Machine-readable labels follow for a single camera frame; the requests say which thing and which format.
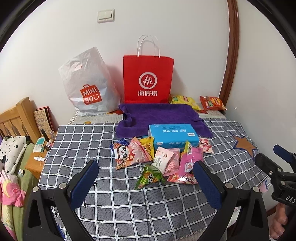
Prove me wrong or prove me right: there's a red white jelly packet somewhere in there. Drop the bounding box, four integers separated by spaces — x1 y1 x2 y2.
199 138 214 154

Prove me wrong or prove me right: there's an orange chips bag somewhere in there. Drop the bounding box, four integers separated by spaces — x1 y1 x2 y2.
200 96 227 111

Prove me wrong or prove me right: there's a yellow chips bag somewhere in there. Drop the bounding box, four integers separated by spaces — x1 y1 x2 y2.
169 95 201 111

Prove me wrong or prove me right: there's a red strawberry candy packet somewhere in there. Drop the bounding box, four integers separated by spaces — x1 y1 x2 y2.
166 173 198 185

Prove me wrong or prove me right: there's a white Miniso plastic bag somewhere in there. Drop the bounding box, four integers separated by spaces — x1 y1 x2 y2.
59 47 120 116

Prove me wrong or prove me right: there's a light pink snack packet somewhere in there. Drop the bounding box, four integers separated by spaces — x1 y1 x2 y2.
127 137 152 165

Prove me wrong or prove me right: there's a red Haidilao paper bag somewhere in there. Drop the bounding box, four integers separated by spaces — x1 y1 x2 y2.
123 35 174 103

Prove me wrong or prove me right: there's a magenta snack bag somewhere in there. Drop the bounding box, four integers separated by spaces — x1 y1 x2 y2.
178 143 203 176

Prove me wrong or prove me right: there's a green snack packet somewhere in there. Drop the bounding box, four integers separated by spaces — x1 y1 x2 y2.
134 165 165 190

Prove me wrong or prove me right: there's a blue tissue pack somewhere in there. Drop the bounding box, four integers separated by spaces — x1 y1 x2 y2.
148 124 200 150

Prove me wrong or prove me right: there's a grey checked tablecloth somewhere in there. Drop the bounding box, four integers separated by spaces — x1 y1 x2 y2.
39 118 270 240

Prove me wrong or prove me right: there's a white wall switch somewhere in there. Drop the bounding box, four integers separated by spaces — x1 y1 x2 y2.
97 9 114 23

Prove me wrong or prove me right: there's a panda print snack packet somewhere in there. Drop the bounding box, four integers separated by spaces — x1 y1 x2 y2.
114 142 140 170

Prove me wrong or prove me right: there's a pale pink milk snack packet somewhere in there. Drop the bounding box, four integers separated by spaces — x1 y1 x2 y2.
152 147 180 177

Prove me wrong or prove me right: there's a pink star plush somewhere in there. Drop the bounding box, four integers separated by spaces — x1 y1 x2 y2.
1 170 26 207

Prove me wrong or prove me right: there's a brown wooden door frame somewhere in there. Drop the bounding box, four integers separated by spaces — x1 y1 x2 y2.
219 0 240 105

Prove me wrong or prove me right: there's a wooden bedside table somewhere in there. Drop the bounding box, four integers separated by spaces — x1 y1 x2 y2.
25 150 48 179

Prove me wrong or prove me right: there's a green blanket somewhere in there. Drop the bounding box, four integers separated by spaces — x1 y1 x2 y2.
13 144 38 240

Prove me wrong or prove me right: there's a person's right hand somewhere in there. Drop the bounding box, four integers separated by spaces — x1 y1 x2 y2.
269 203 288 240

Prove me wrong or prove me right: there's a patterned book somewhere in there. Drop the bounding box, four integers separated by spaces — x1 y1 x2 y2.
33 106 56 138

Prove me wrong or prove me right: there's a yellow snack packet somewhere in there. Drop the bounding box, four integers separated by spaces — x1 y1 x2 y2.
139 136 154 158

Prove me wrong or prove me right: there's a white spotted pillow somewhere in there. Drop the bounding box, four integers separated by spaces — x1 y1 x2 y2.
0 136 28 174

